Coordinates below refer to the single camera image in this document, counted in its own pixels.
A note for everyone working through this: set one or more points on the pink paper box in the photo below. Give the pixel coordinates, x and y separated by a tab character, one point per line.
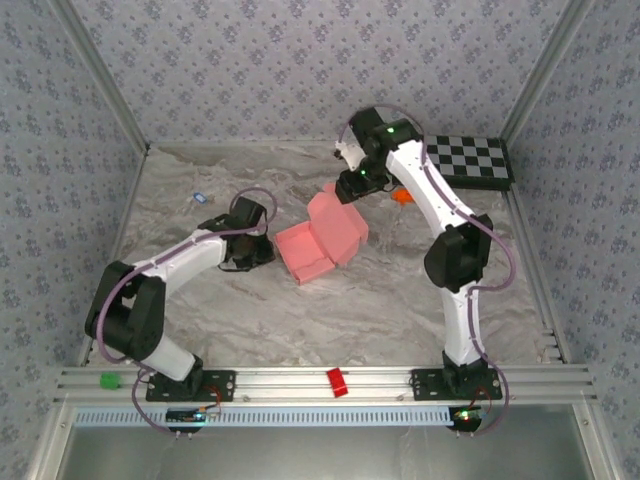
325	235

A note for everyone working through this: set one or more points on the blue key tag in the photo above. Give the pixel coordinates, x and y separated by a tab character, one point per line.
200	198

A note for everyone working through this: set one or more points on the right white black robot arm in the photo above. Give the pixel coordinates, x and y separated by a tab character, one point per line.
462	325

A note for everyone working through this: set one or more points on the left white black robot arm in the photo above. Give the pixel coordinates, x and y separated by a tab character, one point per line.
190	257

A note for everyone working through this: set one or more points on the orange plastic toy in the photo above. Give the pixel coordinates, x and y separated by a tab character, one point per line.
401	196

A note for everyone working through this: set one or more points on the black grey chessboard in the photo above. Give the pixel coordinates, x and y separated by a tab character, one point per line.
475	160

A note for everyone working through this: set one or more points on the red plastic block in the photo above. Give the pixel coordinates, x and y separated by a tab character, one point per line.
337	382

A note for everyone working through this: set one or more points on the left small circuit board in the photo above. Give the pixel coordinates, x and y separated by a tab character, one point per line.
187	415

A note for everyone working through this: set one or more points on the small circuit board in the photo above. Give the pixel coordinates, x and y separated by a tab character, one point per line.
467	415
187	415

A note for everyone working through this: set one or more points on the green plastic block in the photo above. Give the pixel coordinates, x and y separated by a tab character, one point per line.
110	381

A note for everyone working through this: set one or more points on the grey metal sheet panel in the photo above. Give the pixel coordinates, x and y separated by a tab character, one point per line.
320	455

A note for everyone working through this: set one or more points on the right small circuit board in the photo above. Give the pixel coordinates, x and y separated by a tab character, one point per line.
467	415

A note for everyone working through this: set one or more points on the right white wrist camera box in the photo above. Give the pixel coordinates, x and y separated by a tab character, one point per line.
352	156

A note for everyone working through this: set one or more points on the aluminium table back rail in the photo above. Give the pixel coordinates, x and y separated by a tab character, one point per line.
250	142

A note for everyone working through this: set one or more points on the aluminium mounting rail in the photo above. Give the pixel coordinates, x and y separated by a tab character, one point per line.
290	385

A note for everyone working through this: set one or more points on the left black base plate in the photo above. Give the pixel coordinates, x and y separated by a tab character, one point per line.
222	385

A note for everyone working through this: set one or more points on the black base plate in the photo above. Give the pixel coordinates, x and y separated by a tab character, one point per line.
422	385
222	385

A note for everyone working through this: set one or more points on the aluminium frame post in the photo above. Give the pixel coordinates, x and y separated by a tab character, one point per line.
544	70

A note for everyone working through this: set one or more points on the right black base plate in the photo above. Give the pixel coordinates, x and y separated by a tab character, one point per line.
422	385

